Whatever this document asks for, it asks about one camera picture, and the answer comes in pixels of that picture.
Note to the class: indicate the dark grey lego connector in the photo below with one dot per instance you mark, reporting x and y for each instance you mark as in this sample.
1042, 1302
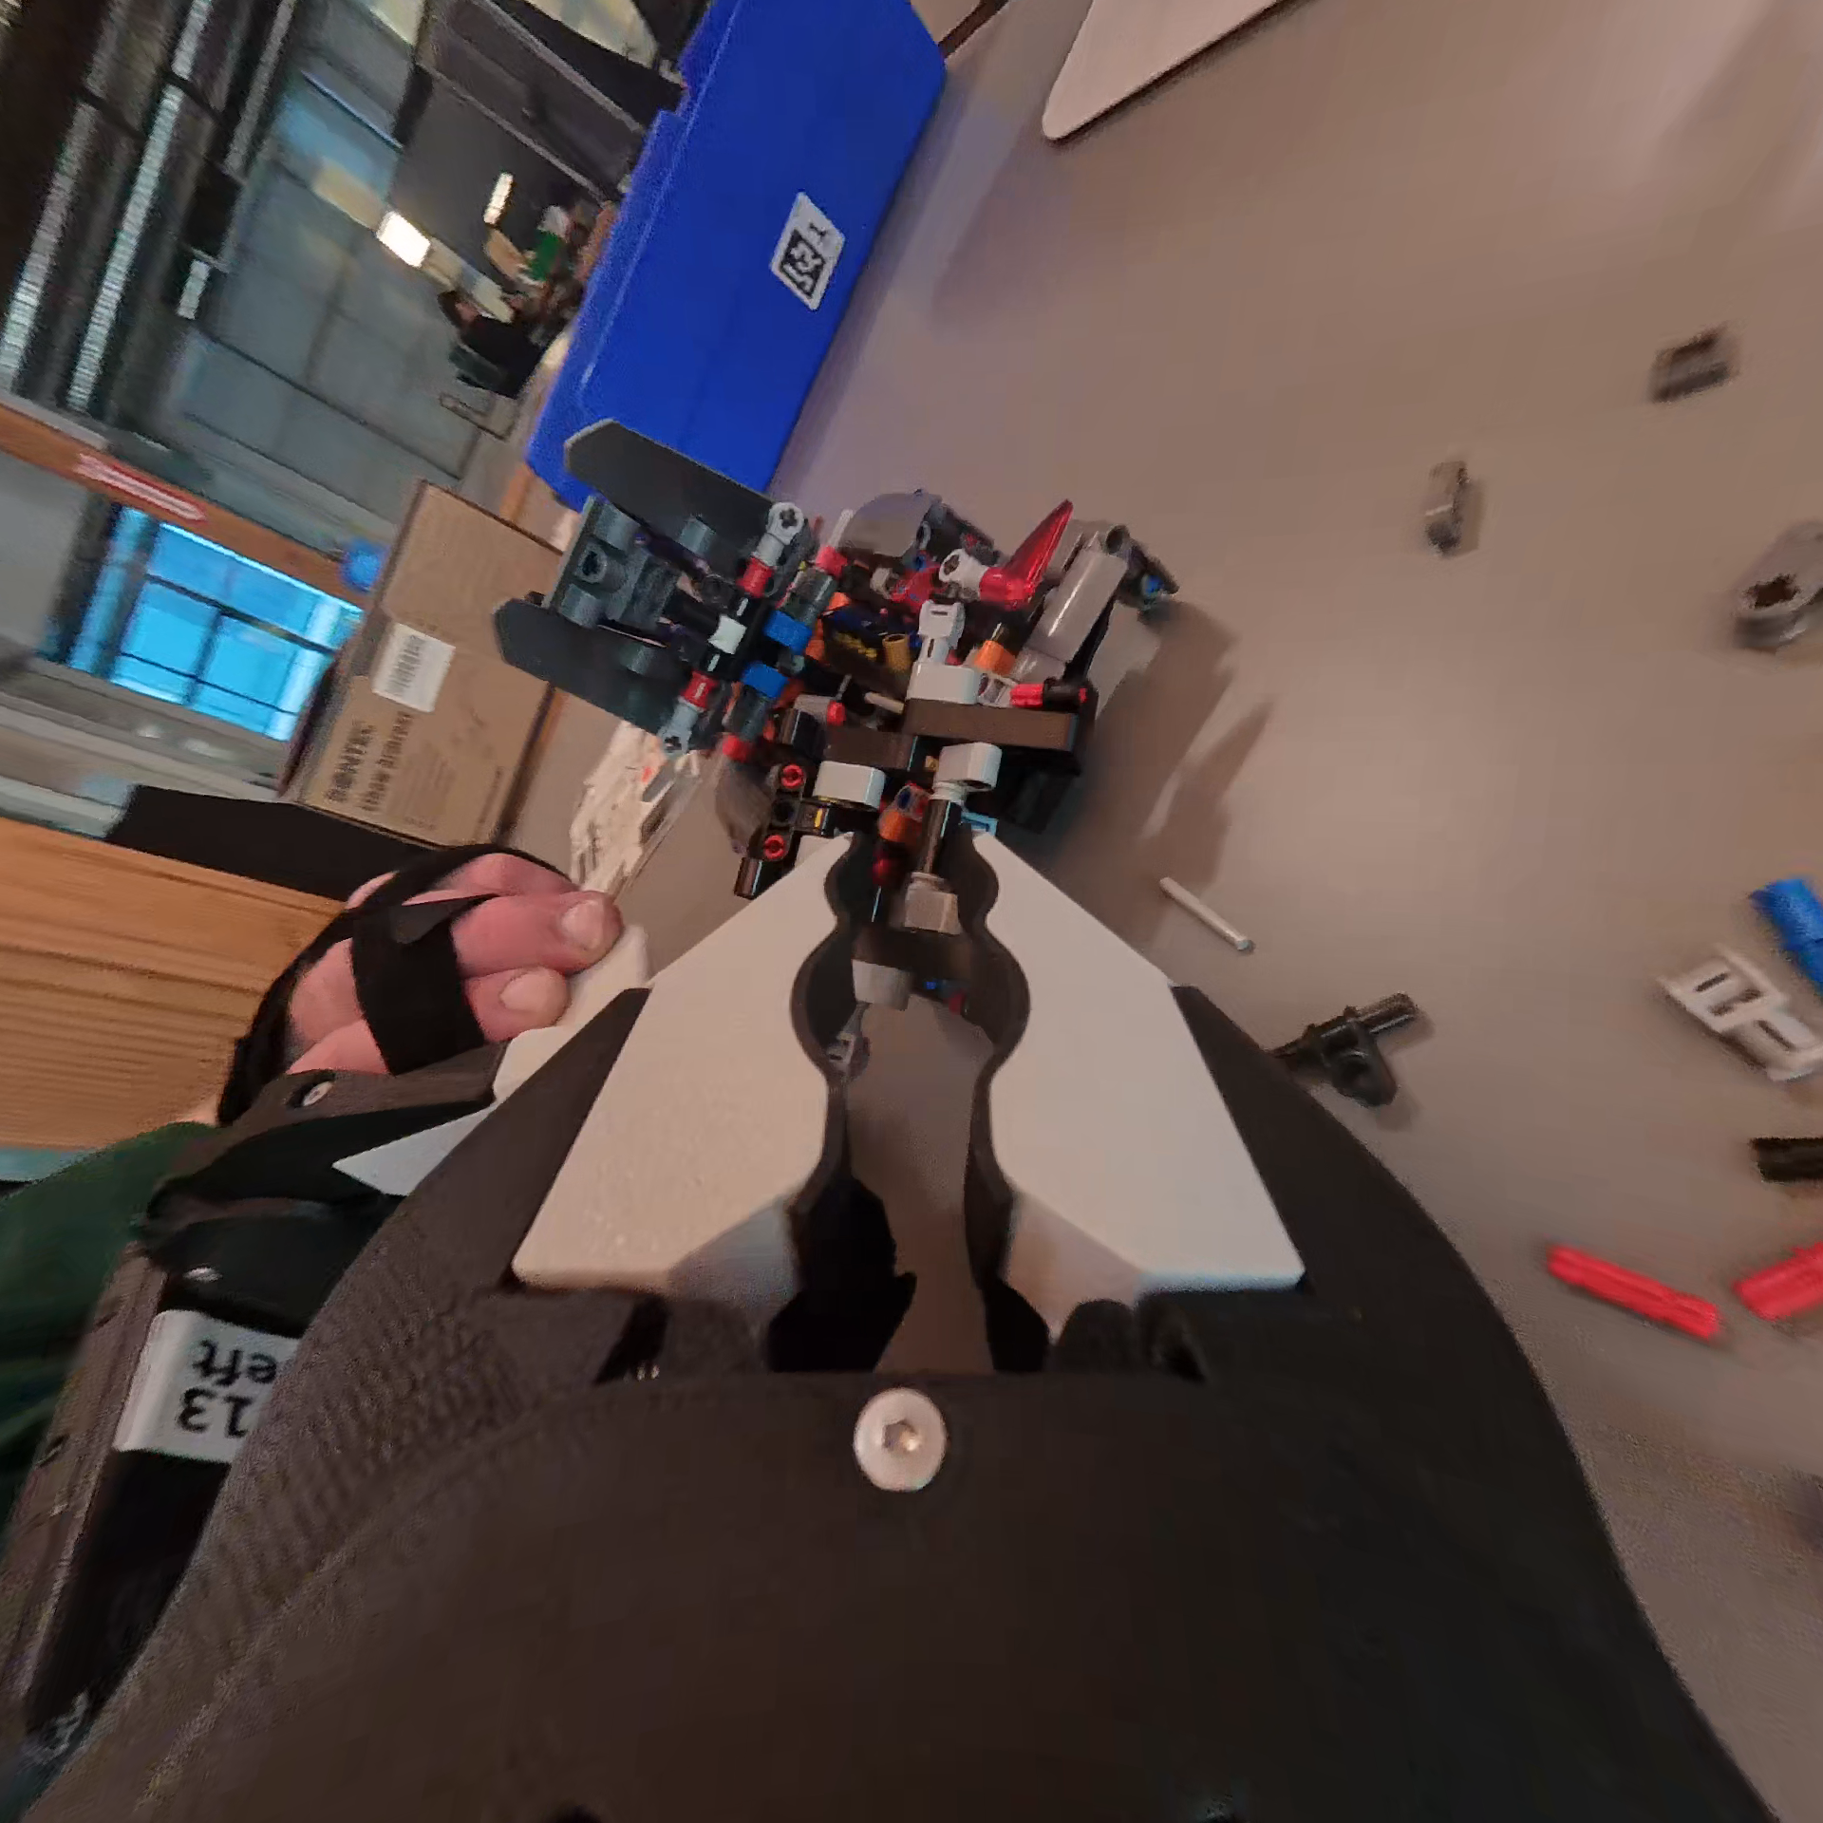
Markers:
1781, 599

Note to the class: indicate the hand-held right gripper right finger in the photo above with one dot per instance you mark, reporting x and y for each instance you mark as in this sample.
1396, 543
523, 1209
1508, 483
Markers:
1140, 1139

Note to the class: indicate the red lego axle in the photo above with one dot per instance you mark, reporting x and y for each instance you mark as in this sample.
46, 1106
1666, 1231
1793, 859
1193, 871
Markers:
1631, 1288
1788, 1281

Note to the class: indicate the large lego vehicle model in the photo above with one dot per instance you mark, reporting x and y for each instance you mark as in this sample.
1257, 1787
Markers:
642, 570

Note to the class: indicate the blue plastic bin with tag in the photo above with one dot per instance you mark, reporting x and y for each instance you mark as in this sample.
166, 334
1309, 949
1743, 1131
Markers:
682, 357

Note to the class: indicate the small dark lego piece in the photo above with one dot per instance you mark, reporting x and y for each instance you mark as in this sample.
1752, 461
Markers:
1448, 505
1691, 363

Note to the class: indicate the black lego piece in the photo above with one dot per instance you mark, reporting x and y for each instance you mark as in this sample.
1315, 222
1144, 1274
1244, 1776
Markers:
1347, 1054

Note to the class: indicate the light grey lego bracket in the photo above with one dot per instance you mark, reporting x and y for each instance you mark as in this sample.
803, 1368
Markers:
1729, 998

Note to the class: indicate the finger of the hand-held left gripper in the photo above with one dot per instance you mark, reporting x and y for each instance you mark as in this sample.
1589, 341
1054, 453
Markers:
422, 1157

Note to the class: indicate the blue lego pin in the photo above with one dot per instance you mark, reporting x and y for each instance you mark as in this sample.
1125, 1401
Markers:
1795, 919

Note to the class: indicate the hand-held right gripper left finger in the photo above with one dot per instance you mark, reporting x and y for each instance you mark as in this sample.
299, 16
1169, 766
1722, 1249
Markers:
682, 1139

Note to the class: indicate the small black lego pin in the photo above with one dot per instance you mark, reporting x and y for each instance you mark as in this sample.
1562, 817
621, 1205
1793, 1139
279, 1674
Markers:
1792, 1160

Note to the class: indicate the white book stand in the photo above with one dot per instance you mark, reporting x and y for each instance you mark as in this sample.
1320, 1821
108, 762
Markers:
1140, 57

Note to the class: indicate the black lego sub-assembly red pins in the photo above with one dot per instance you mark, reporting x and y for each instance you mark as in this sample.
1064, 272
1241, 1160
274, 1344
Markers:
983, 725

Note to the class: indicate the dark grey cabinet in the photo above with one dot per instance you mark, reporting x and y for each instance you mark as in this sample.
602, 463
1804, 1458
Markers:
540, 101

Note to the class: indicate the light grey lego axle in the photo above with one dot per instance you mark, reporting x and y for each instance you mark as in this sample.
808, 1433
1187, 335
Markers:
1203, 911

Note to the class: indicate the person's left hand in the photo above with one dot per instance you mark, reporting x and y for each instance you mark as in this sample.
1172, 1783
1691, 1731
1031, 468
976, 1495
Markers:
540, 927

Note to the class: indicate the brown cardboard box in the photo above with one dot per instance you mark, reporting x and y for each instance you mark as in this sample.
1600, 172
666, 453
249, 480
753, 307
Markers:
457, 713

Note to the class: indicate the lego sticker sheet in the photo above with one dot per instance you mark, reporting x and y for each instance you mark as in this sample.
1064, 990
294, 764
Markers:
634, 827

